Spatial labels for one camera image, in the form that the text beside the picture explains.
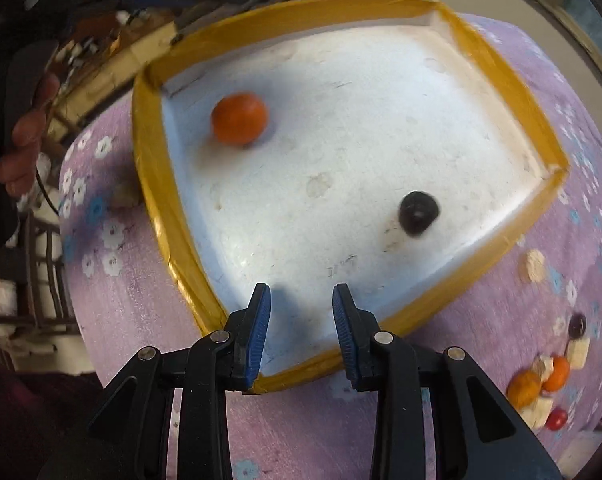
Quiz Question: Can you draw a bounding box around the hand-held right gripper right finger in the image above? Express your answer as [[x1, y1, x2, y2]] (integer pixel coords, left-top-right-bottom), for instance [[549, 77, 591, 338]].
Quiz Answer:
[[332, 283, 564, 480]]

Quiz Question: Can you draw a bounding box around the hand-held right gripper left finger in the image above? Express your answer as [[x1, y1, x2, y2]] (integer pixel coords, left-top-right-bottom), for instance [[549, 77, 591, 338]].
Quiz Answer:
[[38, 283, 272, 480]]

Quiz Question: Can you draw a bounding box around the yellow-edged white foam tray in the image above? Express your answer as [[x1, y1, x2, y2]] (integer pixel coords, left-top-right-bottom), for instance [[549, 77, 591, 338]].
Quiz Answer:
[[132, 0, 572, 396]]

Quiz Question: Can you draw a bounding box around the person's left hand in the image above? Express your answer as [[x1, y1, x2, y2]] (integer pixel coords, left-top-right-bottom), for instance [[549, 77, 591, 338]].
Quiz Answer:
[[0, 72, 62, 198]]

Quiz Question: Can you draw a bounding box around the purple floral blanket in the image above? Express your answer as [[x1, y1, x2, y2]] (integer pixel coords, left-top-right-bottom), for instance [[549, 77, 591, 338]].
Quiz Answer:
[[58, 12, 602, 480]]

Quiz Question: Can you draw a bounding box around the dark wooden chair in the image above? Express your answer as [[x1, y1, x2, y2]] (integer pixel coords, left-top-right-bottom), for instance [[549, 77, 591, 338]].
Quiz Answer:
[[0, 210, 82, 336]]

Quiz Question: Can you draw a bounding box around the dark red clothing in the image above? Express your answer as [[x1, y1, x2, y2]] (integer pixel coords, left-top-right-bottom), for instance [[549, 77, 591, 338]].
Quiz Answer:
[[0, 355, 106, 480]]

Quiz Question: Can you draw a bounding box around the wooden framed window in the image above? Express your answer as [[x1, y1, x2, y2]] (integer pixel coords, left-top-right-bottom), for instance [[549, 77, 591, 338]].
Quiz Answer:
[[471, 0, 602, 91]]

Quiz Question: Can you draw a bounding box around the black cable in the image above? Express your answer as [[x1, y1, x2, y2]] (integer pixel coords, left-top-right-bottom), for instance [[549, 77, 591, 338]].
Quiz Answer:
[[33, 157, 64, 216]]

